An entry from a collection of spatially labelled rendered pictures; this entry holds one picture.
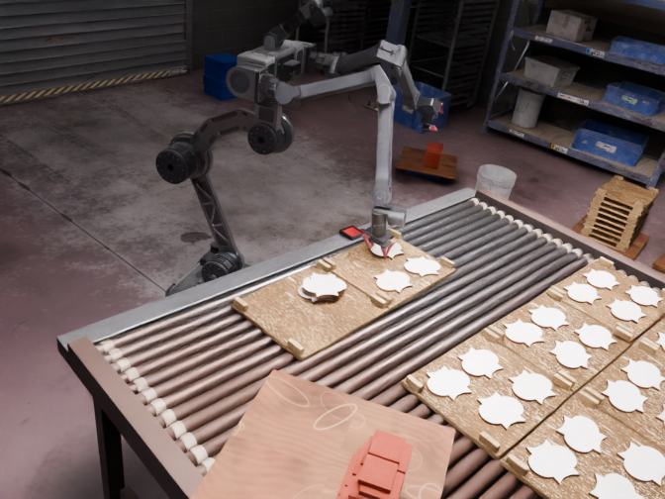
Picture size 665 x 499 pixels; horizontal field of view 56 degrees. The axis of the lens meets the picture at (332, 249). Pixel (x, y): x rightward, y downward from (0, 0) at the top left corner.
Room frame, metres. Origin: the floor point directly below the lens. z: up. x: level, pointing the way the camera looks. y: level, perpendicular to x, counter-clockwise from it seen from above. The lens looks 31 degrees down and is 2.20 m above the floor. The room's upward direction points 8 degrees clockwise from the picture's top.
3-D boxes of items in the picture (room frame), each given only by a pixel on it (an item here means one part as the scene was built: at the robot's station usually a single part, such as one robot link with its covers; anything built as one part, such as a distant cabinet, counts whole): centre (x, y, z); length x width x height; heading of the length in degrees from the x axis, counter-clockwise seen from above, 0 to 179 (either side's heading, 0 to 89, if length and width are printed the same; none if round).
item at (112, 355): (2.04, -0.05, 0.90); 1.95 x 0.05 x 0.05; 137
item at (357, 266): (2.02, -0.22, 0.93); 0.41 x 0.35 x 0.02; 140
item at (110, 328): (2.13, 0.04, 0.89); 2.08 x 0.09 x 0.06; 137
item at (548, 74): (6.45, -1.92, 0.74); 0.44 x 0.36 x 0.20; 39
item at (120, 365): (2.01, -0.08, 0.90); 1.95 x 0.05 x 0.05; 137
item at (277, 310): (1.70, 0.05, 0.93); 0.41 x 0.35 x 0.02; 140
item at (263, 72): (2.39, 0.34, 1.45); 0.09 x 0.08 x 0.12; 163
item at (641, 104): (5.95, -2.64, 0.72); 0.50 x 0.38 x 0.16; 46
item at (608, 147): (6.00, -2.57, 0.25); 0.62 x 0.42 x 0.22; 61
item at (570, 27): (6.45, -1.99, 1.20); 0.36 x 0.28 x 0.22; 41
